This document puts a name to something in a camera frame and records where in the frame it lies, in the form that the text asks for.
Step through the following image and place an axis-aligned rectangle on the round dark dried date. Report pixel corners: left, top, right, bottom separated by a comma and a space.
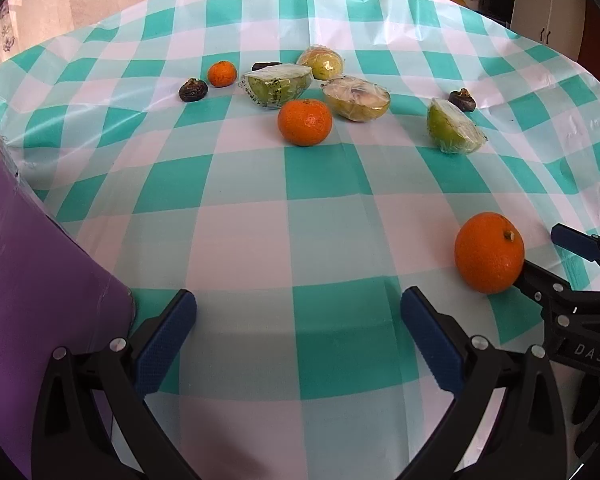
178, 78, 209, 103

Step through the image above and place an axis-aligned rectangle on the wrapped yellow apple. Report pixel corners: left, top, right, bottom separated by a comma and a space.
296, 46, 345, 81

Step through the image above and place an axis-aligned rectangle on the dark dried date with stem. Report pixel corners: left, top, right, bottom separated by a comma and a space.
448, 88, 477, 112

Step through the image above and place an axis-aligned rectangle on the medium tangerine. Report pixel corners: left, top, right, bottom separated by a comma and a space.
277, 98, 334, 147

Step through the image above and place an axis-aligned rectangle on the large orange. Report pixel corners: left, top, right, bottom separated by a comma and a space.
454, 211, 526, 295

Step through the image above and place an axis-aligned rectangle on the wrapped green apple half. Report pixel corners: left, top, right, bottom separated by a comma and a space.
426, 97, 488, 156

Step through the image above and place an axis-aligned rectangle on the wrapped pale apple half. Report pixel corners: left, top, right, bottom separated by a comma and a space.
321, 75, 392, 123

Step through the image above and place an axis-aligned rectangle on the dark screen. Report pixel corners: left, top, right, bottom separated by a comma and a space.
481, 0, 515, 26

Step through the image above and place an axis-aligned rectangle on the small tangerine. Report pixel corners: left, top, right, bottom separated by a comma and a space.
207, 60, 238, 88

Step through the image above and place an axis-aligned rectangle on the wrapped green kiwi half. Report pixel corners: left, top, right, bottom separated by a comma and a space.
238, 64, 314, 110

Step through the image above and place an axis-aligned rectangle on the teal checkered tablecloth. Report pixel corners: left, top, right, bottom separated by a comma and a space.
0, 0, 600, 480

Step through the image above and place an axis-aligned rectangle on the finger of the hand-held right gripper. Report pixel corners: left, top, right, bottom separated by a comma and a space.
550, 223, 600, 292
514, 258, 574, 322

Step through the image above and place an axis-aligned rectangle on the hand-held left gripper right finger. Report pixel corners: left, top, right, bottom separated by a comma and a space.
397, 286, 568, 480

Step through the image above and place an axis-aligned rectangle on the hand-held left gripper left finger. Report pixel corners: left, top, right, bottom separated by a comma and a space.
31, 288, 201, 480

